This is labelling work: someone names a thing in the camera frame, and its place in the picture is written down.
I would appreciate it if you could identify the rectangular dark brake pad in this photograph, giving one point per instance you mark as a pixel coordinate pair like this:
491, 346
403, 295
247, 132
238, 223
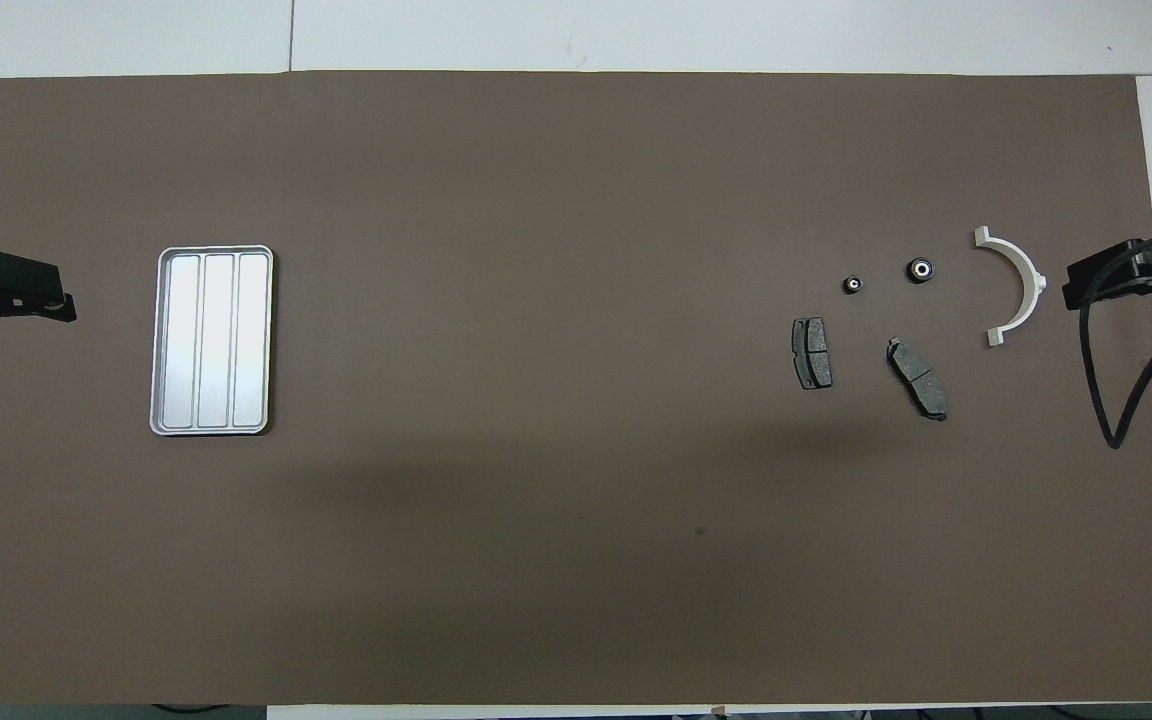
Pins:
813, 352

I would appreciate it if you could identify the silver metal tray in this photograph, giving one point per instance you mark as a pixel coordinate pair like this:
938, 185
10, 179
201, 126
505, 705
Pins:
211, 340

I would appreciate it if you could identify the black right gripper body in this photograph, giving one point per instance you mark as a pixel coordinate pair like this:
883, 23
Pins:
1136, 270

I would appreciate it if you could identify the large black bearing gear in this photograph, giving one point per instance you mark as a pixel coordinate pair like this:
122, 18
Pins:
920, 269

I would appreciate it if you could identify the brown table mat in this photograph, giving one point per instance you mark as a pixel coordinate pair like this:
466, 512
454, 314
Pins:
576, 520

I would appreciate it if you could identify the curved dark brake pad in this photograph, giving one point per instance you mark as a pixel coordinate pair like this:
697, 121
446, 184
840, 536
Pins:
918, 378

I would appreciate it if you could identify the small black bearing gear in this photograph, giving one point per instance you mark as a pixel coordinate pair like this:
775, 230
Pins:
853, 285

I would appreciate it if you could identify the white semicircular bracket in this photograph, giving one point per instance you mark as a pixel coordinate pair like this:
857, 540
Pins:
1034, 280

